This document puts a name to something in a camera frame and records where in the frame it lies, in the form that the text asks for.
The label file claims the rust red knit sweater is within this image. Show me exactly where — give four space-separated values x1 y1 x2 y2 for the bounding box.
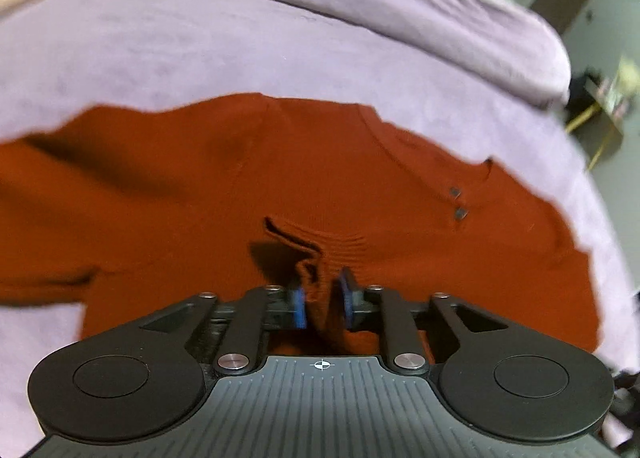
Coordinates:
1 94 599 354

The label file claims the yellow legged side table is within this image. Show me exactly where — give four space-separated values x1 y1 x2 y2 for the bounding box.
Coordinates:
564 78 631 171

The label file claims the black bag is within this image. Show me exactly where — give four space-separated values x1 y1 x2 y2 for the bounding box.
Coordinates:
566 68 602 115

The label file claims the cream wrapped bouquet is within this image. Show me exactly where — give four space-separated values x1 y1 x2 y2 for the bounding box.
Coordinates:
613 56 640 102

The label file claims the purple bed sheet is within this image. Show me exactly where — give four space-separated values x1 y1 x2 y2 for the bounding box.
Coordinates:
1 0 639 368

